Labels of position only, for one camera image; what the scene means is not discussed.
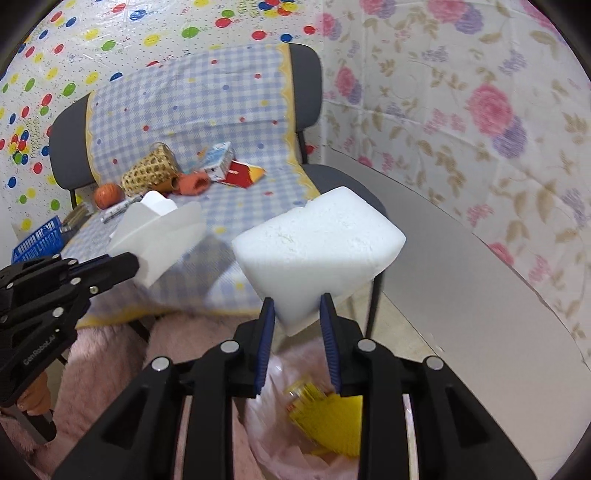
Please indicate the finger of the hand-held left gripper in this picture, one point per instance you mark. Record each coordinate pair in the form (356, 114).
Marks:
(55, 311)
(111, 270)

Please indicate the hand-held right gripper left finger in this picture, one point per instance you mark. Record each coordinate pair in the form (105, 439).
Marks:
(264, 346)

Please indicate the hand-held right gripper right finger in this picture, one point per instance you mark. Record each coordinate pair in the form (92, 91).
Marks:
(330, 346)

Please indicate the white marker pen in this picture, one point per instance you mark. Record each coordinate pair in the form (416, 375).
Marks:
(121, 210)

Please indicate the white foam block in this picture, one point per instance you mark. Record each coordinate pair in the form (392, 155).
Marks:
(318, 249)

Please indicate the trash bin with pink bag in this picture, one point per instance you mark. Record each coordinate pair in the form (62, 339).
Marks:
(277, 443)

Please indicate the orange fuzzy cloth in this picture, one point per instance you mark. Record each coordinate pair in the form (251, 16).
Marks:
(191, 184)

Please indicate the red yellow snack packet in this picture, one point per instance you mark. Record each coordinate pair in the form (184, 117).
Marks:
(244, 174)

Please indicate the person's left hand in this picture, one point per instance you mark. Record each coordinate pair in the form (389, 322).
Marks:
(34, 394)

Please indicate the brown striped object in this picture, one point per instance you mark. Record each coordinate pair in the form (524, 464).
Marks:
(74, 220)

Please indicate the blue plastic basket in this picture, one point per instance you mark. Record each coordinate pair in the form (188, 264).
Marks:
(37, 242)

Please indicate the orange fruit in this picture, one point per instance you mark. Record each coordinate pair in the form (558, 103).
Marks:
(109, 196)

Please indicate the woven wicker basket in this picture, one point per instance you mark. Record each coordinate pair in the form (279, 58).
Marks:
(147, 170)

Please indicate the grey chair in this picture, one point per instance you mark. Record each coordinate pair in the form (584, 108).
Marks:
(307, 83)
(69, 147)

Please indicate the small milk carton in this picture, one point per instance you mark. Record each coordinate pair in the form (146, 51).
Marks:
(217, 159)

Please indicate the blue checkered cloth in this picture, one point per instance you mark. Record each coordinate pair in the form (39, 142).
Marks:
(207, 115)

